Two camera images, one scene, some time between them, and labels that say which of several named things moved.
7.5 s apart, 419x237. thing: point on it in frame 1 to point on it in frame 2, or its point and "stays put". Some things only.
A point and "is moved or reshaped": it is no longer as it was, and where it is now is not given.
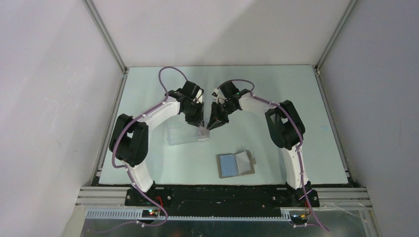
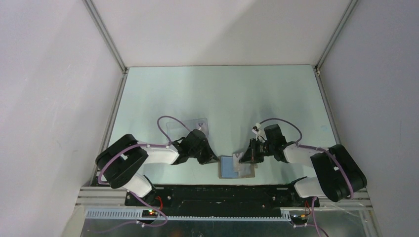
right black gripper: [216, 119] to [251, 156]
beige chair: [74, 226] stays put
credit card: [204, 134] is moved or reshaped
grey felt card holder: [232, 165] stays put
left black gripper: [198, 120] to [208, 157]
